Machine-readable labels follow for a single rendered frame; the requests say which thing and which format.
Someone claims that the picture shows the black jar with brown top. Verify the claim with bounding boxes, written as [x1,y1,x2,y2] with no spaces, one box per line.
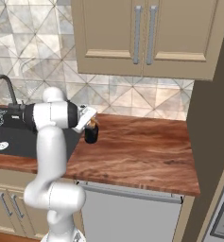
[84,116,100,145]

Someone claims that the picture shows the beige wall cupboard door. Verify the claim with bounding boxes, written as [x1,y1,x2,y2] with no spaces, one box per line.
[71,0,146,78]
[143,0,219,81]

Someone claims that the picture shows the grey dishwasher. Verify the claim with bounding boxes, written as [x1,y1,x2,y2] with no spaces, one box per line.
[75,180,184,242]

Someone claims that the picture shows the grey base cupboard handle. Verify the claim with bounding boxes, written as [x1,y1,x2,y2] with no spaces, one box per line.
[10,194,26,220]
[0,191,14,217]

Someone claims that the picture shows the grey oven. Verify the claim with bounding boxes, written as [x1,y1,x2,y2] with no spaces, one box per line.
[203,168,224,242]

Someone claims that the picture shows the black sink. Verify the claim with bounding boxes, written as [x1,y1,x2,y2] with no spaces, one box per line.
[0,108,83,161]

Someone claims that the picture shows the black tap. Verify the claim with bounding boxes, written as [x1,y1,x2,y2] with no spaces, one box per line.
[0,74,26,110]

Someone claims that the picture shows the tall brown cupboard panel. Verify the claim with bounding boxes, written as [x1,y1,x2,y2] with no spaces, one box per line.
[173,6,224,242]

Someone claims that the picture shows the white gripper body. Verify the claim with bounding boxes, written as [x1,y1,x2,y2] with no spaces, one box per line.
[73,106,98,134]

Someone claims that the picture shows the grey dishwasher handle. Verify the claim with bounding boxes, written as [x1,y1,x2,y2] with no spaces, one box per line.
[83,183,183,204]

